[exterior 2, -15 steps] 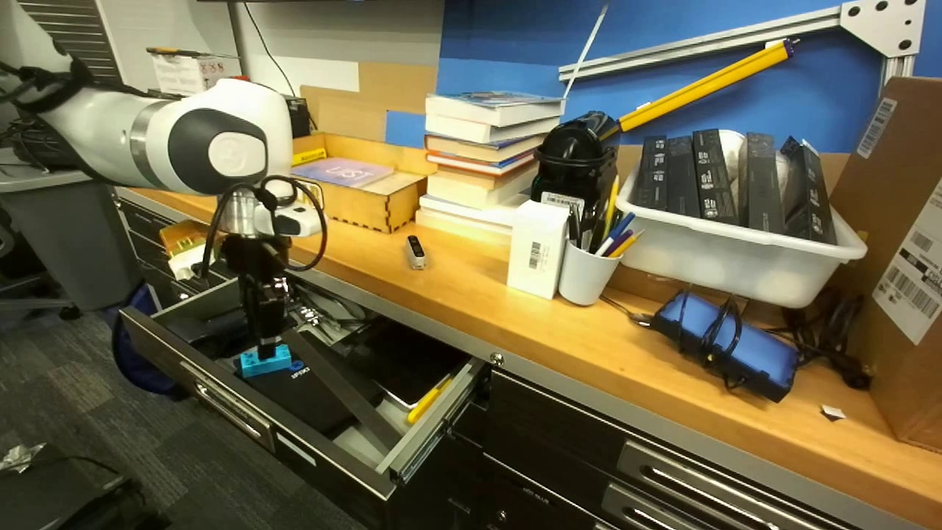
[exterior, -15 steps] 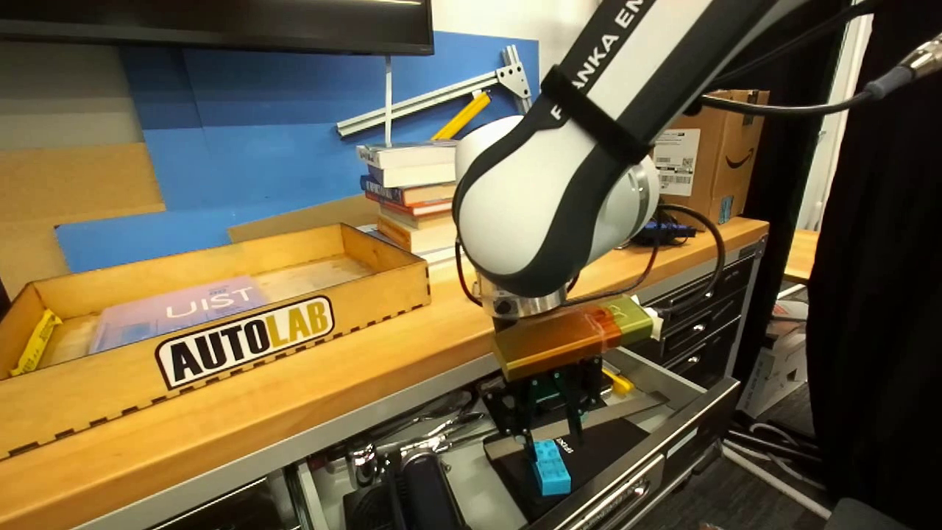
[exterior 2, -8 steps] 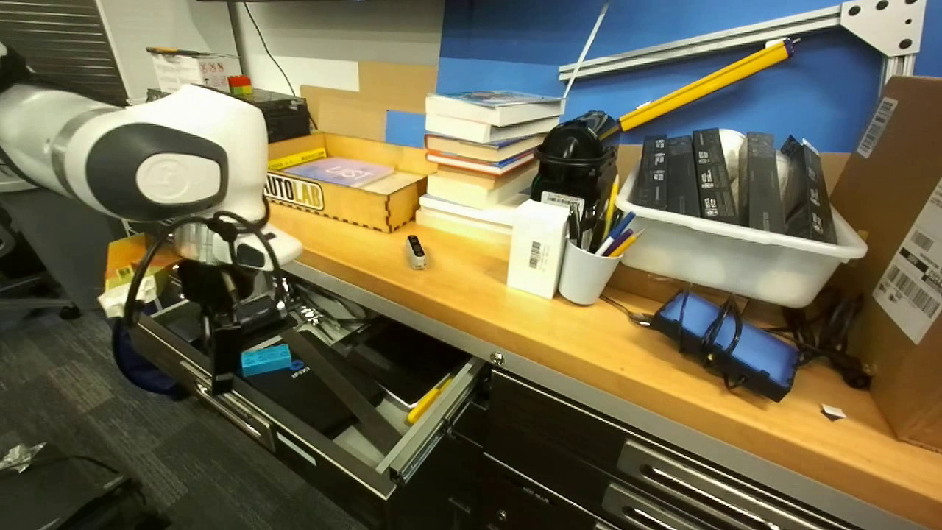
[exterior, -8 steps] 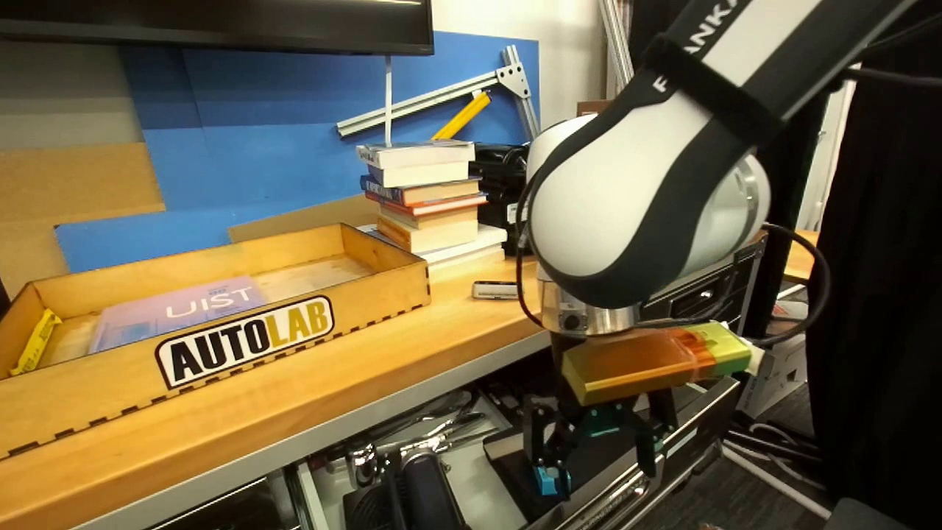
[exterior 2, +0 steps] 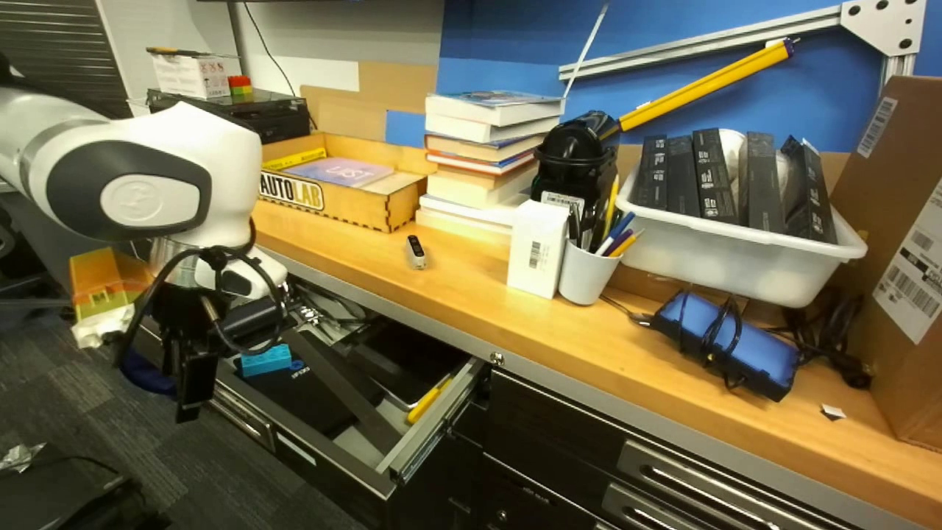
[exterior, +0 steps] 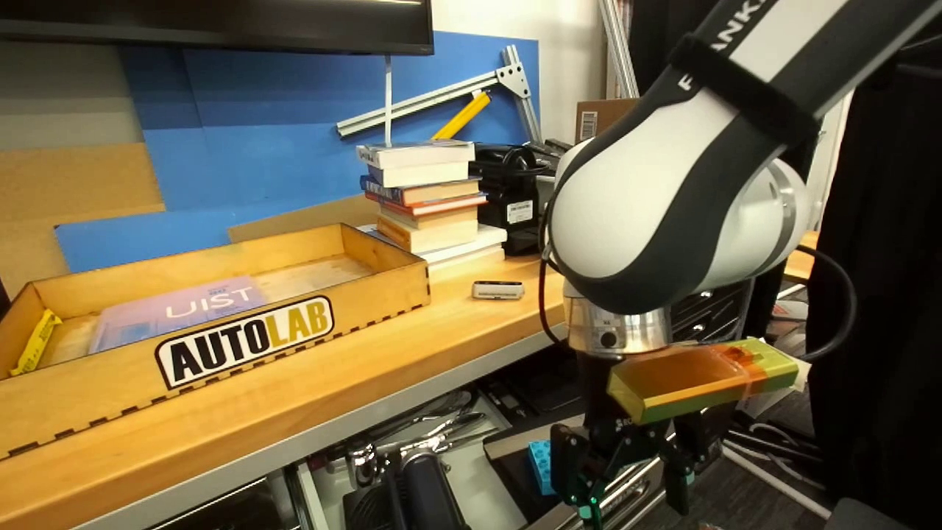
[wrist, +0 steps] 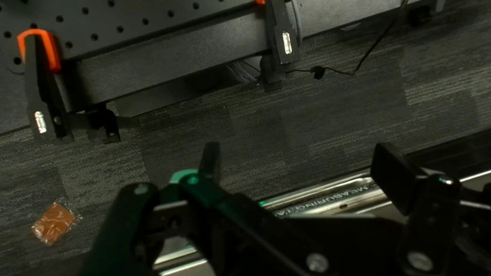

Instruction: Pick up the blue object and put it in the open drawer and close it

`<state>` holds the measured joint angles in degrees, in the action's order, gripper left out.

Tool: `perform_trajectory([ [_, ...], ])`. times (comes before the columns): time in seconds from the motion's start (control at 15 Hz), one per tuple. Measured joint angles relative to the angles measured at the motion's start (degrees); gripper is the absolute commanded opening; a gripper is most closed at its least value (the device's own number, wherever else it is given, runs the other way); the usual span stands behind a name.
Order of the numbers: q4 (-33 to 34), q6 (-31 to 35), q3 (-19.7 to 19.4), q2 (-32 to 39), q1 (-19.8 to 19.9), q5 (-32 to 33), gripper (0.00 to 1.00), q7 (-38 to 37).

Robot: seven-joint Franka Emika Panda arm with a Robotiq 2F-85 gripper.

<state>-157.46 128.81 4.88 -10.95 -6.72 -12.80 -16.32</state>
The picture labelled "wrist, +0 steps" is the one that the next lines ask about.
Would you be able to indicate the black perforated breadboard table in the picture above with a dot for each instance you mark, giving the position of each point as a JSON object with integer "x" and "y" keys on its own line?
{"x": 153, "y": 46}

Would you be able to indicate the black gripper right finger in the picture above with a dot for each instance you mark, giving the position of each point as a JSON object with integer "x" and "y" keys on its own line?
{"x": 438, "y": 224}

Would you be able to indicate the black clamp with white label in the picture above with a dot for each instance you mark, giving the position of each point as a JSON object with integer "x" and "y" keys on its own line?
{"x": 280, "y": 40}

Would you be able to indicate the grey metal drawer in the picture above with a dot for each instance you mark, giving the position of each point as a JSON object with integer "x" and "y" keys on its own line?
{"x": 331, "y": 197}

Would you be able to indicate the copper coloured floor scrap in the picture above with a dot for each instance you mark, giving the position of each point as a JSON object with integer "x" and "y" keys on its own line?
{"x": 55, "y": 223}

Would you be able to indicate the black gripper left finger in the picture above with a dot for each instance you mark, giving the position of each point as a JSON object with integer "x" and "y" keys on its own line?
{"x": 204, "y": 239}

